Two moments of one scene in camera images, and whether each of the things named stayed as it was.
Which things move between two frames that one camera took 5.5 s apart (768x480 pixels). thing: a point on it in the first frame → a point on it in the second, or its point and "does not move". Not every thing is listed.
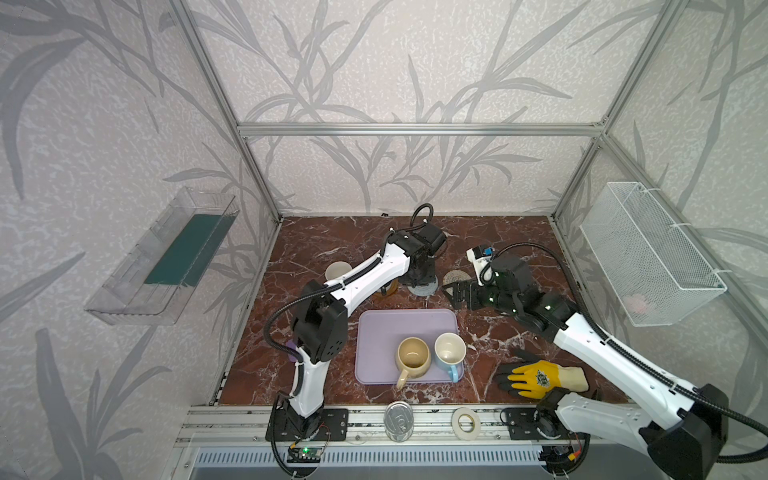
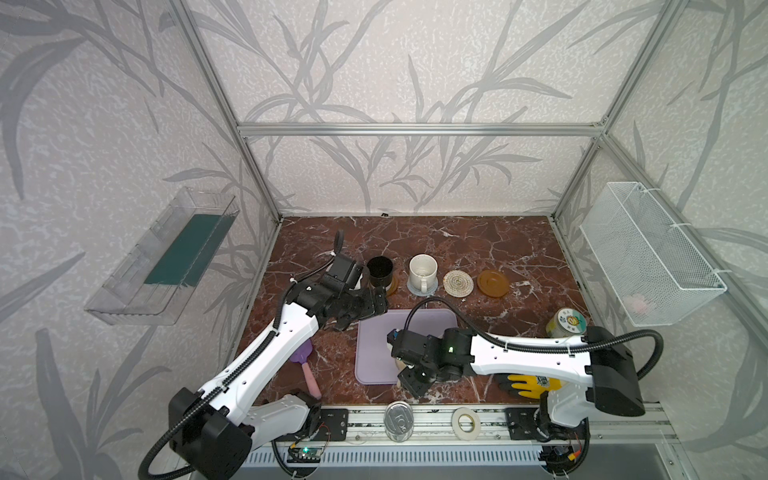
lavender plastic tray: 379,333 does not move
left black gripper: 420,271 → 365,303
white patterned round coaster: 455,275 does not move
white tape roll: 466,436 does not move
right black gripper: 474,293 → 411,370
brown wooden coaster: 392,288 does not move
